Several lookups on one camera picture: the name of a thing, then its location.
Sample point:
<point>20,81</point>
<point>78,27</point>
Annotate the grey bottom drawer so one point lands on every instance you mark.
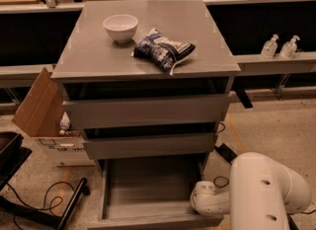
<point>150,193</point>

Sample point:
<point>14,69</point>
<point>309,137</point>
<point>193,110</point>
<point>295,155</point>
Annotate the grey drawer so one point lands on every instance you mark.
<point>150,193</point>
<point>144,146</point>
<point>147,111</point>

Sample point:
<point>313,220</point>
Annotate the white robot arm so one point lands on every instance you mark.
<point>262,193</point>

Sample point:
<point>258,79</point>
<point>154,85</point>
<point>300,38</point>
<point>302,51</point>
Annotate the grey drawer cabinet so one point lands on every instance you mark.
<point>152,88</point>

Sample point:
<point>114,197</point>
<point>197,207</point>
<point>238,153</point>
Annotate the grey top drawer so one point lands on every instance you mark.
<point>147,111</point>

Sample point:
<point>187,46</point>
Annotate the grey middle drawer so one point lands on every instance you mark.
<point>144,146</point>

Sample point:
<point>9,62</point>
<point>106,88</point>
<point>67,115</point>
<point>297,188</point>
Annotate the open cardboard box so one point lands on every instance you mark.
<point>39,116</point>

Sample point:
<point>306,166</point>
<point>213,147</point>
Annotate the blue white snack bag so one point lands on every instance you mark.
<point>164,53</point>

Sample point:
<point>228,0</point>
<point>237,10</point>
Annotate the black power adapter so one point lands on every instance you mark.
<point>226,153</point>

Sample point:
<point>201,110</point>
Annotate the white ceramic bowl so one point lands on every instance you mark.
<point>121,27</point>

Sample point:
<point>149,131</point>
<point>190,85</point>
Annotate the white bottle in box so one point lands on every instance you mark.
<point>64,122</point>

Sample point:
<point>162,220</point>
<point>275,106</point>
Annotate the left clear pump bottle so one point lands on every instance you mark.
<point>270,47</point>

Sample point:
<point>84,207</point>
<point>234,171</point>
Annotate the clear pump bottle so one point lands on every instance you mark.
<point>270,47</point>
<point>289,48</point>

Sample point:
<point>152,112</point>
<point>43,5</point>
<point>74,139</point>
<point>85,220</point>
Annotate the right clear pump bottle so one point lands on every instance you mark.
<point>289,48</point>

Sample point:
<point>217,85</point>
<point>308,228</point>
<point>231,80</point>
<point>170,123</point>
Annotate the black bin on cart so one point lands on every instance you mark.
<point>10,142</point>

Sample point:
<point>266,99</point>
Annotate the black stand leg right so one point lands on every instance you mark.
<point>291,223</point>

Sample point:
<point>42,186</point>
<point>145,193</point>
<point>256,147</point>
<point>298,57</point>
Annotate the grey metal rail shelf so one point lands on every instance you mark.
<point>228,35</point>

